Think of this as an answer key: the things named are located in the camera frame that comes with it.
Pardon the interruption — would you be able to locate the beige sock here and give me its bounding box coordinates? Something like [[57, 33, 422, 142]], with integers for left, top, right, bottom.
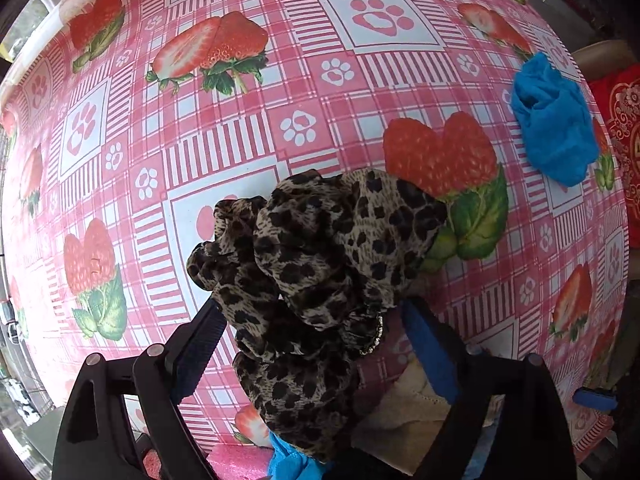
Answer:
[[349, 358, 507, 477]]

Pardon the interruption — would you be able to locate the blue cloth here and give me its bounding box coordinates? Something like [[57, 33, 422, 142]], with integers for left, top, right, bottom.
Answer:
[[268, 432, 331, 480], [511, 52, 599, 188]]

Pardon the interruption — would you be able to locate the leopard print scrunchie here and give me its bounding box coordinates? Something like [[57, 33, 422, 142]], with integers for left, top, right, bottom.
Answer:
[[186, 169, 448, 462]]

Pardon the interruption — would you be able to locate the red embroidered cushion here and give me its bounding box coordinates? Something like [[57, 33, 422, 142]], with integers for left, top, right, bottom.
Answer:
[[589, 63, 640, 249]]

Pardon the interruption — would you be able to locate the pink strawberry tablecloth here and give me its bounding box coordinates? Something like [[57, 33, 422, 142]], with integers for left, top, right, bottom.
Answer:
[[1, 0, 628, 460]]

